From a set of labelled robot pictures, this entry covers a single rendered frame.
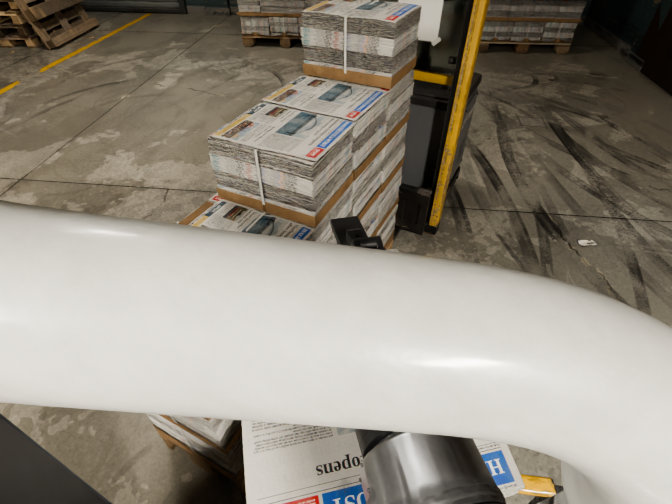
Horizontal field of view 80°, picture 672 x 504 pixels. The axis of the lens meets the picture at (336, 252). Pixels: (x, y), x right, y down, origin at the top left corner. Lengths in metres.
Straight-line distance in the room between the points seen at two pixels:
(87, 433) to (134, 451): 0.23
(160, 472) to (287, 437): 1.38
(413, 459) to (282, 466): 0.21
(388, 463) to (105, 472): 1.68
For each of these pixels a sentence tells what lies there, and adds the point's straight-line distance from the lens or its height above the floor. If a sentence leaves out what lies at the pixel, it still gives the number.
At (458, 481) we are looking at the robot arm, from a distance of 0.29.
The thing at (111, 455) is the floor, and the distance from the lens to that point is 1.94.
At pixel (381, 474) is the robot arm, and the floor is 1.34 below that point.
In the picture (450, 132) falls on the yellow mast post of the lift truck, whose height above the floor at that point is 0.70.
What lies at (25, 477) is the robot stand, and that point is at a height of 0.84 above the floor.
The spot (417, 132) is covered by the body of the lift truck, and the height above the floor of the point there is 0.59.
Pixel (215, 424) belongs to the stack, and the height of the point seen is 0.57.
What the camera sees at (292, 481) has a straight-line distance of 0.47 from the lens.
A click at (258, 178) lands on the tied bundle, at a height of 0.97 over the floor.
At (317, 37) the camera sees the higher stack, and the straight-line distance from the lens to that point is 1.70.
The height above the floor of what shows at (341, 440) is 1.18.
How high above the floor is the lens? 1.63
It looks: 43 degrees down
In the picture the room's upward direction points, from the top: straight up
